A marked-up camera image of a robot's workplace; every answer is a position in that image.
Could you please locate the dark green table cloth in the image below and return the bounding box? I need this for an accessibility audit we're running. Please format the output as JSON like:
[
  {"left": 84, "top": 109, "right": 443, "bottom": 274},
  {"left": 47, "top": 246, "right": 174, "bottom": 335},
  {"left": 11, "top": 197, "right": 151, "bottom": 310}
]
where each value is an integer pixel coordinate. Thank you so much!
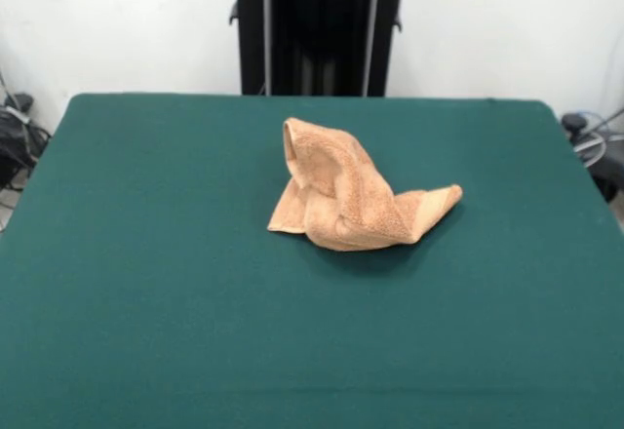
[{"left": 0, "top": 92, "right": 624, "bottom": 429}]

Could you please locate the black equipment stand with cables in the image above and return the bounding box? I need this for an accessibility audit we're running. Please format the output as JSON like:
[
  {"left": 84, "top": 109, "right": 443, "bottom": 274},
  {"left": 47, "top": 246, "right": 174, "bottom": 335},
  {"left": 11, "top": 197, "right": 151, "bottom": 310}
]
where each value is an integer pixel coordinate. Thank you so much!
[
  {"left": 0, "top": 92, "right": 53, "bottom": 191},
  {"left": 560, "top": 106, "right": 624, "bottom": 204}
]

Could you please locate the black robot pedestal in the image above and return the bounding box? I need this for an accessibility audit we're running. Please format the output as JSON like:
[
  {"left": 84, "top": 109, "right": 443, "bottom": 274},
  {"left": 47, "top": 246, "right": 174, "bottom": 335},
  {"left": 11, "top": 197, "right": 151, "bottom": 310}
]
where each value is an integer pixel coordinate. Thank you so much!
[{"left": 227, "top": 0, "right": 425, "bottom": 98}]

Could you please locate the orange terry towel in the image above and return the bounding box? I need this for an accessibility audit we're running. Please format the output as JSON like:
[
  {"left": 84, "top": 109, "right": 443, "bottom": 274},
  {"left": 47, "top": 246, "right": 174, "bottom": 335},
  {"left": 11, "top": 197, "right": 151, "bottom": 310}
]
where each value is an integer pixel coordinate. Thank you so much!
[{"left": 266, "top": 116, "right": 463, "bottom": 253}]

